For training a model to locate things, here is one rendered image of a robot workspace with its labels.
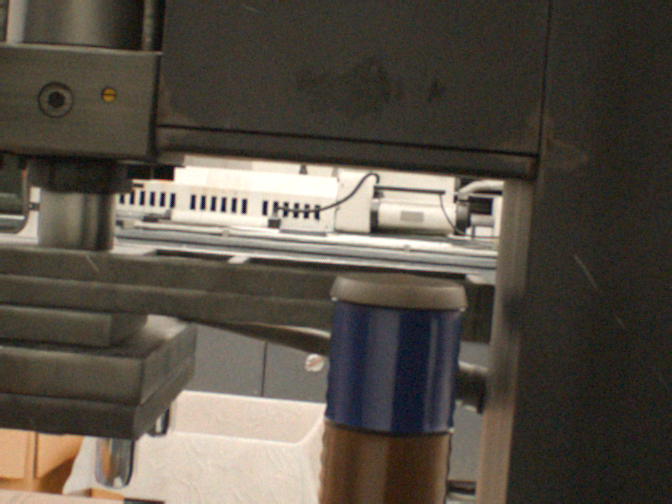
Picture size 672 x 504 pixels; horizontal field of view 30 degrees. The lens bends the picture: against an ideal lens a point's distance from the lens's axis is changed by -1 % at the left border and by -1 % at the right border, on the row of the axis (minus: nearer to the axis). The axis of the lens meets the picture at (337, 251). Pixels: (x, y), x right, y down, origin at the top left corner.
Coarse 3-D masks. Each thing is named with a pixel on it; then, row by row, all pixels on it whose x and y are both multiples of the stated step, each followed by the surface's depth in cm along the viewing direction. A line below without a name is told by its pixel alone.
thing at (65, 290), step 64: (64, 192) 60; (128, 192) 62; (0, 256) 58; (64, 256) 58; (128, 256) 58; (192, 256) 65; (256, 256) 65; (0, 320) 57; (64, 320) 57; (128, 320) 61; (256, 320) 58; (320, 320) 58; (0, 384) 55; (64, 384) 55; (128, 384) 55; (128, 448) 57
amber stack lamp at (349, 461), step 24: (336, 432) 36; (360, 432) 35; (384, 432) 36; (408, 432) 36; (432, 432) 36; (336, 456) 36; (360, 456) 35; (384, 456) 35; (408, 456) 35; (432, 456) 36; (336, 480) 36; (360, 480) 35; (384, 480) 35; (408, 480) 35; (432, 480) 36
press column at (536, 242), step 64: (576, 0) 55; (640, 0) 54; (576, 64) 55; (640, 64) 55; (576, 128) 55; (640, 128) 55; (512, 192) 63; (576, 192) 55; (640, 192) 55; (512, 256) 61; (576, 256) 55; (640, 256) 55; (512, 320) 59; (576, 320) 55; (640, 320) 55; (512, 384) 57; (576, 384) 55; (640, 384) 55; (512, 448) 56; (576, 448) 56; (640, 448) 55
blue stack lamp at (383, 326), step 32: (352, 320) 35; (384, 320) 35; (416, 320) 35; (448, 320) 36; (352, 352) 35; (384, 352) 35; (416, 352) 35; (448, 352) 36; (352, 384) 35; (384, 384) 35; (416, 384) 35; (448, 384) 36; (352, 416) 35; (384, 416) 35; (416, 416) 35; (448, 416) 36
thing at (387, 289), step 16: (336, 288) 36; (352, 288) 35; (368, 288) 35; (384, 288) 35; (400, 288) 35; (416, 288) 35; (432, 288) 35; (448, 288) 36; (384, 304) 35; (400, 304) 35; (416, 304) 35; (432, 304) 35; (448, 304) 35; (464, 304) 36
